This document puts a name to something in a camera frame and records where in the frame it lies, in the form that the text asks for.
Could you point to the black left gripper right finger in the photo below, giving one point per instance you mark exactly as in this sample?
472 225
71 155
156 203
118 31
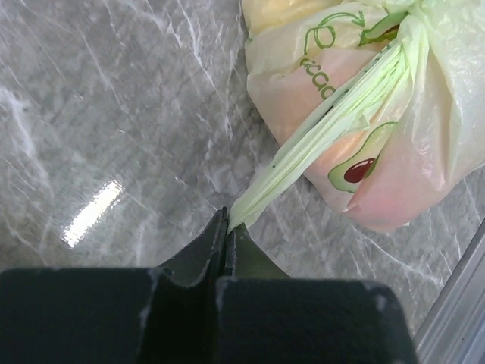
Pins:
264 316

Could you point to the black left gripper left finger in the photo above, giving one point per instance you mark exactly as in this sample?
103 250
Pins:
161 314

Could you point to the pale green avocado plastic bag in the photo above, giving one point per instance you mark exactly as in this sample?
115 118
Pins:
380 104

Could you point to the aluminium mounting rail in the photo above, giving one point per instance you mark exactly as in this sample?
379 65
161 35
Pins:
453 331

